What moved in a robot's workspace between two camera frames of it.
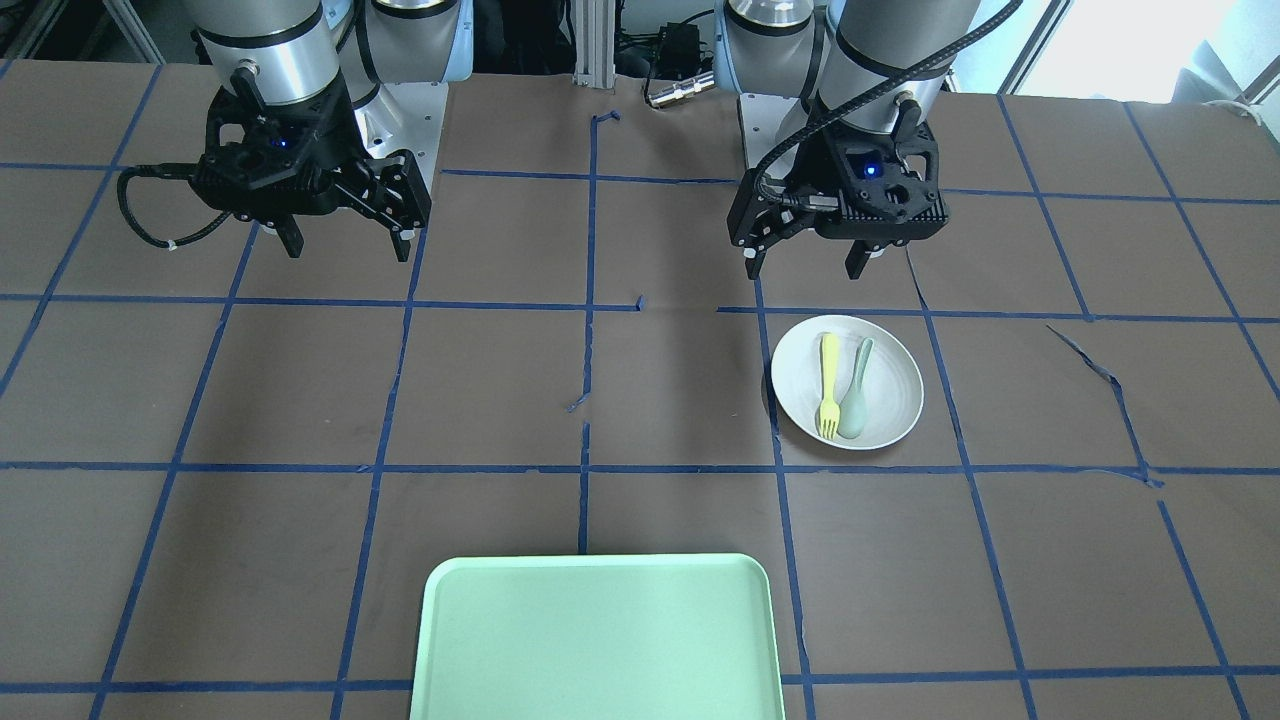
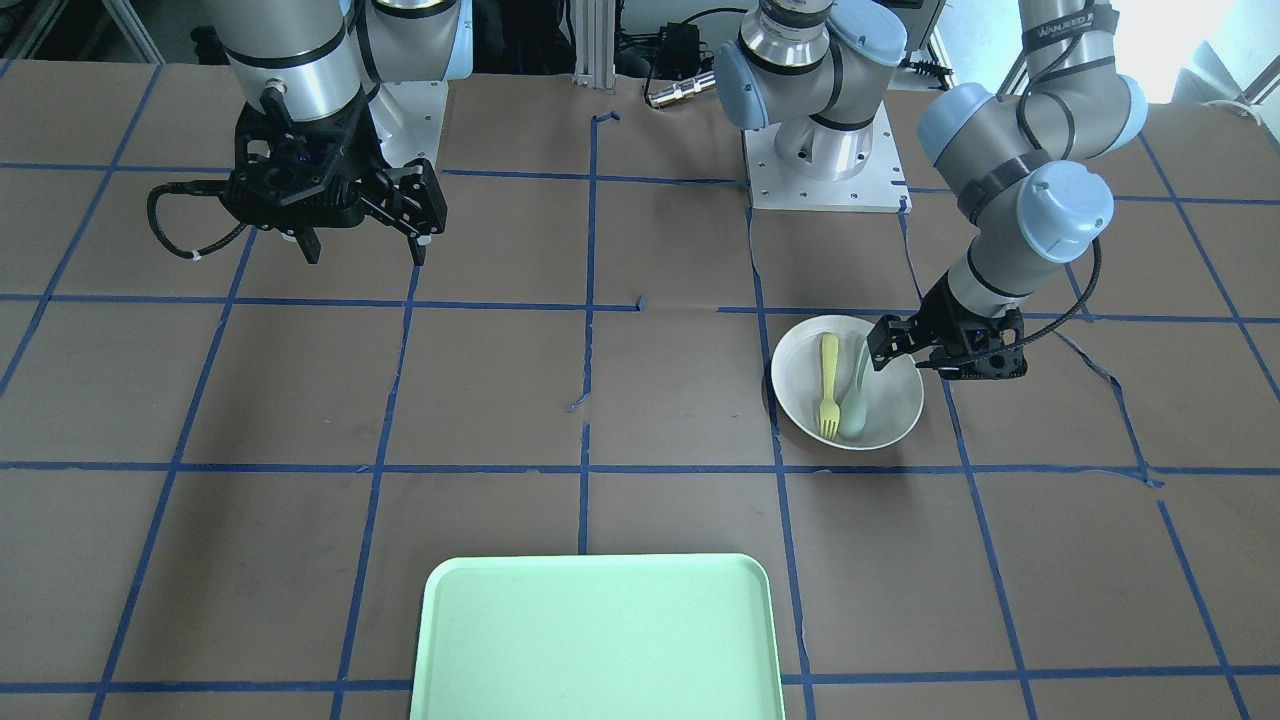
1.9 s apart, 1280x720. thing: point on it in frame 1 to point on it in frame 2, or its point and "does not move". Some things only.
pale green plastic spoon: x=852 y=417 does not move
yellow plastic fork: x=830 y=411 does not move
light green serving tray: x=601 y=637 does not move
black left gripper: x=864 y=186 to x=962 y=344
